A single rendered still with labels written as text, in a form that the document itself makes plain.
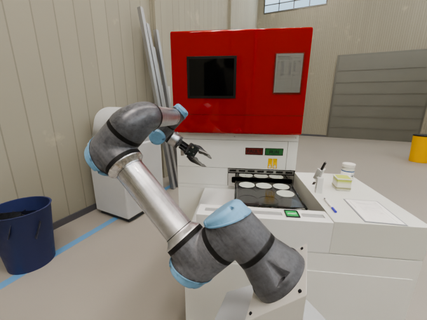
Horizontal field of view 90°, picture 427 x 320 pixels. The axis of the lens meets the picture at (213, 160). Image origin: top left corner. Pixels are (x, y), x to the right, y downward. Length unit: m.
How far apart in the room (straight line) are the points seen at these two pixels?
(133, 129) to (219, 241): 0.38
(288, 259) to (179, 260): 0.27
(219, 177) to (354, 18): 10.09
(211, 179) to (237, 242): 1.02
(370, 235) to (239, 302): 0.58
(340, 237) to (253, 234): 0.55
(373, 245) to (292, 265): 0.58
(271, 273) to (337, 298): 0.68
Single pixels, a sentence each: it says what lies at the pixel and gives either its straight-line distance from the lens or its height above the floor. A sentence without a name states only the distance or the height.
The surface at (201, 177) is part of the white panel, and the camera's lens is 1.52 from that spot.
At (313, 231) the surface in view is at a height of 0.92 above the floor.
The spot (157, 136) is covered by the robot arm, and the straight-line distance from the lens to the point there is 1.02.
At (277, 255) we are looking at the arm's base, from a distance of 0.56.
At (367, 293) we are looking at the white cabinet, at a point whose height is 0.64.
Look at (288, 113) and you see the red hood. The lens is 1.40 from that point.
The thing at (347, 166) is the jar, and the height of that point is 1.05.
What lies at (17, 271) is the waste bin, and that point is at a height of 0.04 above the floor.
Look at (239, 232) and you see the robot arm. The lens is 0.53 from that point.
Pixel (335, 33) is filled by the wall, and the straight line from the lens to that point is 10.92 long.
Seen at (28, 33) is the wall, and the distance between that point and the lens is 2.95.
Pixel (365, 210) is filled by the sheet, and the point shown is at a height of 0.97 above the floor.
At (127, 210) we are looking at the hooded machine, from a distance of 2.76.
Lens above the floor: 1.41
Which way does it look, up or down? 15 degrees down
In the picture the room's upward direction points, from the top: straight up
